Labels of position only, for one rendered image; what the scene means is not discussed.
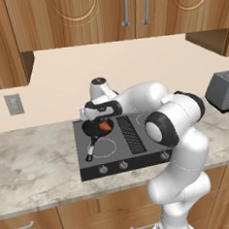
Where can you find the black hob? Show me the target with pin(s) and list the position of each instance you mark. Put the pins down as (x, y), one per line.
(129, 151)

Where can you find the grey wall switch plate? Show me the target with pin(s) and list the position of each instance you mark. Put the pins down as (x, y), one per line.
(14, 104)

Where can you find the black hob knob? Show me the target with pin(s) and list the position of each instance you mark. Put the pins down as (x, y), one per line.
(103, 168)
(164, 155)
(123, 164)

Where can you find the wooden wall cupboard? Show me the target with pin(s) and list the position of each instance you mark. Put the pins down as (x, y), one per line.
(214, 42)

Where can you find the wooden base cupboard door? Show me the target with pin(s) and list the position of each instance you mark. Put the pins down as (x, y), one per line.
(227, 198)

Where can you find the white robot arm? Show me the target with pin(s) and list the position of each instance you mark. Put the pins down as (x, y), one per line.
(184, 153)

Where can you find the orange sweet potato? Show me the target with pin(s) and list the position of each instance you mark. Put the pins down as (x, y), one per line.
(104, 126)

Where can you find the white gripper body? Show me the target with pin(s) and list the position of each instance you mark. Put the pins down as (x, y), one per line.
(84, 113)

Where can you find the grey toaster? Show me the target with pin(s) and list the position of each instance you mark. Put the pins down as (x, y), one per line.
(223, 90)

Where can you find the wooden wall cupboard door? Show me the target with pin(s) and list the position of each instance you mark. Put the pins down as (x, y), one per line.
(70, 19)
(189, 6)

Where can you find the green lime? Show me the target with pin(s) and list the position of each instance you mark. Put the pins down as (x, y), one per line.
(102, 119)

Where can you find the black frying pan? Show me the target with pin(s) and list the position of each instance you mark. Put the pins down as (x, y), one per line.
(90, 129)

